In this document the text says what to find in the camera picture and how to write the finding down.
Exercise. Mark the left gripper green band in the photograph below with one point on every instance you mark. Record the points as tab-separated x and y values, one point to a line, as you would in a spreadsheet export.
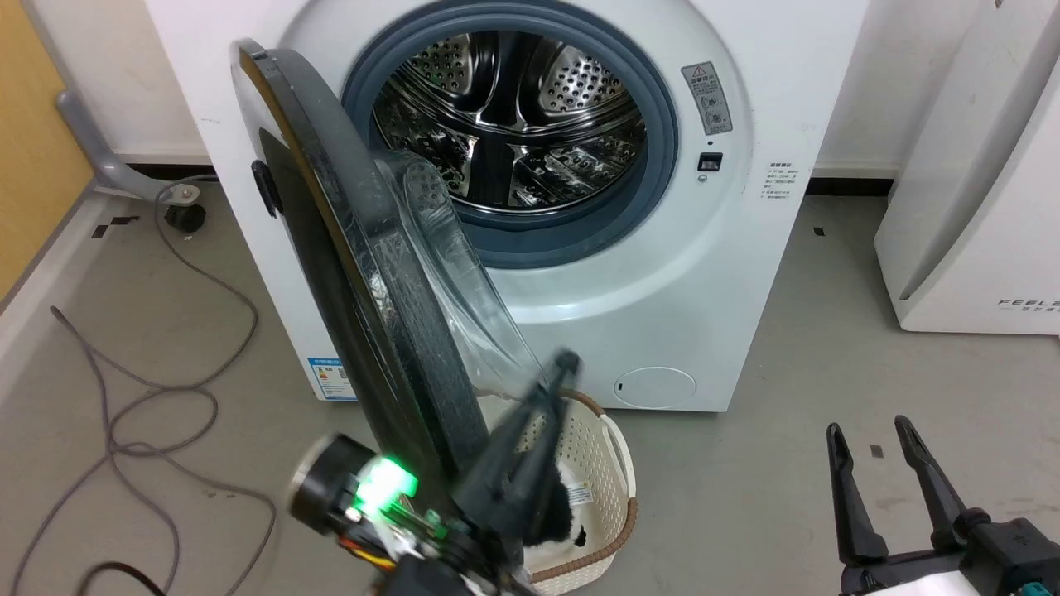
385	488

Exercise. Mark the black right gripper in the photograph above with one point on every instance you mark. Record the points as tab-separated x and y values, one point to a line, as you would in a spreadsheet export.
1010	550

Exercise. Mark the black round washing machine door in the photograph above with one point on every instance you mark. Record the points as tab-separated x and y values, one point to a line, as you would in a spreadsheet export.
331	248

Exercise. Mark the grey rubber door gasket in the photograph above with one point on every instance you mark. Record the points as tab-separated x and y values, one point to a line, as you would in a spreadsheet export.
571	246

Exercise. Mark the white front-load washing machine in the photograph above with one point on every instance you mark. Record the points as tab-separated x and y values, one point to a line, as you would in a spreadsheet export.
745	290

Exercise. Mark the black door latch socket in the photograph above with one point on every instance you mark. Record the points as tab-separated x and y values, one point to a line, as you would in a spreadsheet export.
710	161

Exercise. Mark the white woven laundry basket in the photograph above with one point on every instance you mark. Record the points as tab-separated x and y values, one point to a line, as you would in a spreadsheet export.
606	463

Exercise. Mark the black and white cloth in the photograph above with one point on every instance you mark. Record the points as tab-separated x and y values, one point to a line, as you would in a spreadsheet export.
565	530

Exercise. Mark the round white filter cover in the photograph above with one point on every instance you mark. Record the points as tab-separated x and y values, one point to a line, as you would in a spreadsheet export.
654	387

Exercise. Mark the blue energy label sticker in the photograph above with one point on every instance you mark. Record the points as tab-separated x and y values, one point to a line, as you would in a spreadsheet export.
331	379

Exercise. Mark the white appliance with grey lettering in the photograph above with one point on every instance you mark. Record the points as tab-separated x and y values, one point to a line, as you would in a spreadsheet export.
977	207

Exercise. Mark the small printed text label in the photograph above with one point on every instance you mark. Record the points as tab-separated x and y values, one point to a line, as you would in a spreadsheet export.
777	182

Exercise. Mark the steel perforated washer drum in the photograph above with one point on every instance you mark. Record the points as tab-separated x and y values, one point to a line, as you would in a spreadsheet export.
505	83

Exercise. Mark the grey warning sticker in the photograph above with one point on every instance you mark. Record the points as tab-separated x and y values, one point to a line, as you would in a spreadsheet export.
707	98

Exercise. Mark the grey caster leg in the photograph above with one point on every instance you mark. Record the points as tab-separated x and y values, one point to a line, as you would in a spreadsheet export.
93	151

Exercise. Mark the orange wooden panel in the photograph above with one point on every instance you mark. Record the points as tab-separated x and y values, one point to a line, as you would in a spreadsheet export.
33	124

